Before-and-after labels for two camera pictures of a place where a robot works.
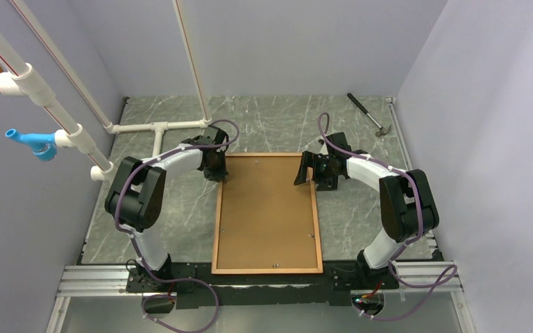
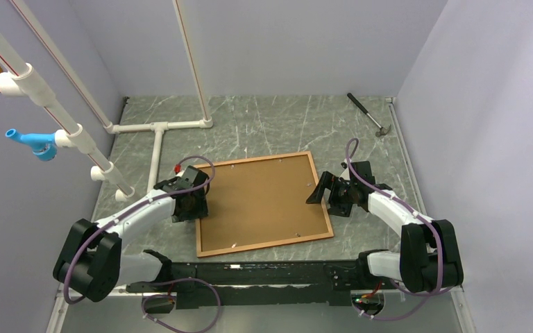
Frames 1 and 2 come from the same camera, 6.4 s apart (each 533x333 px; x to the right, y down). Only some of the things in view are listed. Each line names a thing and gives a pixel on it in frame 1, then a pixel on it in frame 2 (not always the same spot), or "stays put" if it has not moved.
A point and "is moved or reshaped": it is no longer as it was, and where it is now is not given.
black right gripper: [311, 159] to [330, 182]
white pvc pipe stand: [24, 80] stays put
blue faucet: [42, 145] stays put
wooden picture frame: [215, 270] to [284, 243]
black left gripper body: [218, 171] to [198, 209]
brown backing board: [266, 220] is moved or reshaped
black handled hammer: [383, 130] stays put
